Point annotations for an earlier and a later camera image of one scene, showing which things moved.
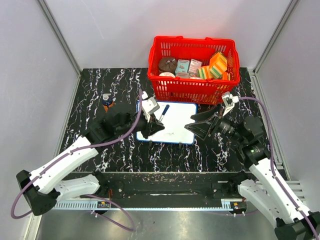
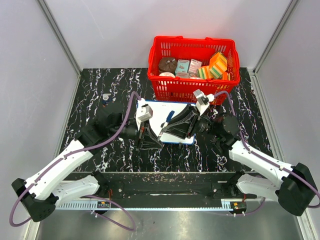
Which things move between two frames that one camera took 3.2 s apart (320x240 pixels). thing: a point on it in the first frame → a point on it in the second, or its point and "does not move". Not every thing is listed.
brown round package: x=168 y=64 does not move
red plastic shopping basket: x=197 y=70 does not move
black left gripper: x=151 y=127 → x=150 y=140
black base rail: x=159 y=191 does not move
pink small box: x=194 y=65 does not move
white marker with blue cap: x=164 y=113 → x=169 y=118
